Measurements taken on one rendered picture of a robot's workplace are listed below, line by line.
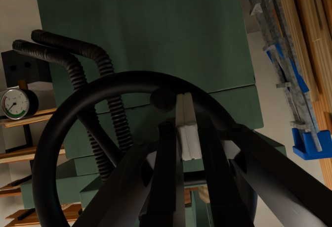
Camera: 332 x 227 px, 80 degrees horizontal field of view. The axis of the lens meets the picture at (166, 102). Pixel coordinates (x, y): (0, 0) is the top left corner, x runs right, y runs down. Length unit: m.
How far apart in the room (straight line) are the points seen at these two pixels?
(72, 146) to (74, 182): 0.08
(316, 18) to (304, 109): 0.69
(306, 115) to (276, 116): 1.75
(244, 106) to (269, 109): 2.56
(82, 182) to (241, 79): 0.41
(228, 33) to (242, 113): 0.16
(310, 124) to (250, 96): 0.88
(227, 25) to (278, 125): 2.65
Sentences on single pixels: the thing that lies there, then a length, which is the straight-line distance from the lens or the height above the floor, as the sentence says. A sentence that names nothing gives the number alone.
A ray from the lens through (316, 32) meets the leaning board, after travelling 1.70.
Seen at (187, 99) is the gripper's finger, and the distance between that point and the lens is 0.18.
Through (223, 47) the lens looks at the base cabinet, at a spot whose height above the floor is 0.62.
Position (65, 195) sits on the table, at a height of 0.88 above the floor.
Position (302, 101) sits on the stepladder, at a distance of 1.27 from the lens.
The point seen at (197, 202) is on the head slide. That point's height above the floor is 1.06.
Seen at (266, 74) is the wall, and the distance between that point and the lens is 2.98.
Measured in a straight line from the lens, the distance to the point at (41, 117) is 3.21.
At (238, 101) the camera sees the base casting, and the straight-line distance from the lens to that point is 0.43.
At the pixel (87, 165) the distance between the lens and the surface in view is 0.50.
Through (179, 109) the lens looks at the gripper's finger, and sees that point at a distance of 0.17.
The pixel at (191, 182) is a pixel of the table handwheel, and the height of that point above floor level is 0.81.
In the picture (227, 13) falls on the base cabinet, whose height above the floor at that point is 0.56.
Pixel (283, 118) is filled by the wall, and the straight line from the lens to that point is 3.05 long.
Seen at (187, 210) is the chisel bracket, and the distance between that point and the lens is 0.62.
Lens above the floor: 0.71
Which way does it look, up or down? level
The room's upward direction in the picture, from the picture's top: 169 degrees clockwise
